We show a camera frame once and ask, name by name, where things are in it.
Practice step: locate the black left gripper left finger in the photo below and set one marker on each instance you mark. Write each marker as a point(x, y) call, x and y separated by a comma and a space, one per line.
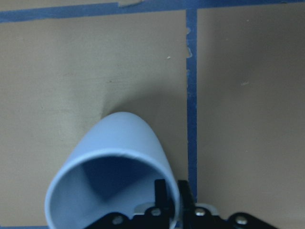
point(157, 216)

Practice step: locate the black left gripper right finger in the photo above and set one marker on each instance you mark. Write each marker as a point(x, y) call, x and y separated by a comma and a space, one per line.
point(204, 216)

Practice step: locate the light blue plastic cup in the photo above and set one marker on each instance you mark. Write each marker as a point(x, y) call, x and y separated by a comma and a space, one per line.
point(112, 169)

